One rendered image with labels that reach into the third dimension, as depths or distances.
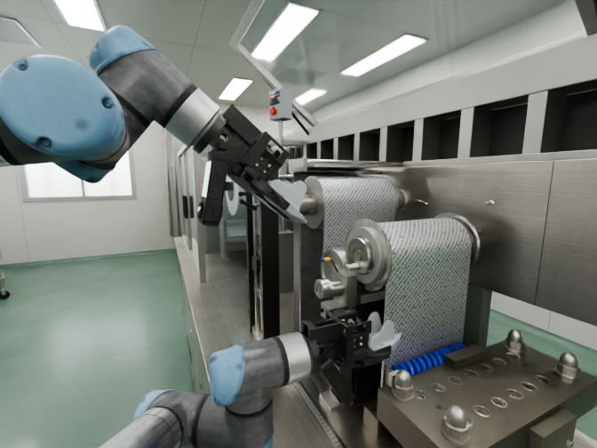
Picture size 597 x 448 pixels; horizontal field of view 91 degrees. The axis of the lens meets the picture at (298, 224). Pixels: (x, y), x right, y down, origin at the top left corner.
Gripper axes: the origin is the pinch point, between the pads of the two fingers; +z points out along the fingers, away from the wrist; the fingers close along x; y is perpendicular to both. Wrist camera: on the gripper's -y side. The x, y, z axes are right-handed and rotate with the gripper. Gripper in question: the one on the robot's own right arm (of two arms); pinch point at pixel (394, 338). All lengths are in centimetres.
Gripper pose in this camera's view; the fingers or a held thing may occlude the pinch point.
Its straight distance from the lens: 65.8
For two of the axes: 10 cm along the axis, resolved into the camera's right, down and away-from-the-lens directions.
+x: -4.2, -1.4, 8.9
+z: 9.1, -0.7, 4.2
